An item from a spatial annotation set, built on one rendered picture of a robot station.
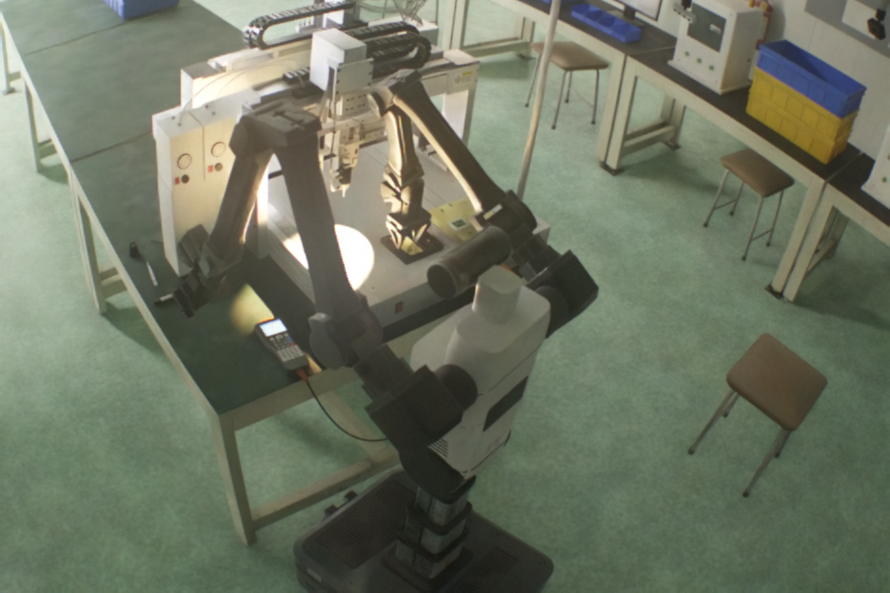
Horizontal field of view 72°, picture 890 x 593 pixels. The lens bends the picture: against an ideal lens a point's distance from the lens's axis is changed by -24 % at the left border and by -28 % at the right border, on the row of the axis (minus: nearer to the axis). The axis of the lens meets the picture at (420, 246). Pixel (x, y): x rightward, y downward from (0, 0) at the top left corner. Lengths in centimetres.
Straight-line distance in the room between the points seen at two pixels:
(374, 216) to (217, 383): 73
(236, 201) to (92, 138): 177
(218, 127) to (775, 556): 246
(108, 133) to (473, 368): 210
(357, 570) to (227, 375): 68
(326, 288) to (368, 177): 124
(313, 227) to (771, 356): 203
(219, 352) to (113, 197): 87
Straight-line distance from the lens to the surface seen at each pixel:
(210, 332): 209
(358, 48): 202
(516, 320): 140
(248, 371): 198
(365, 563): 219
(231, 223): 144
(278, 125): 121
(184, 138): 203
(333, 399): 272
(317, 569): 219
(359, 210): 234
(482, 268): 136
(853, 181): 395
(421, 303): 214
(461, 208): 232
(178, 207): 213
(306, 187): 122
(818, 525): 312
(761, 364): 282
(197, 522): 258
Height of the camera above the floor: 219
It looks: 37 degrees down
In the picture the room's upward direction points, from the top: 7 degrees clockwise
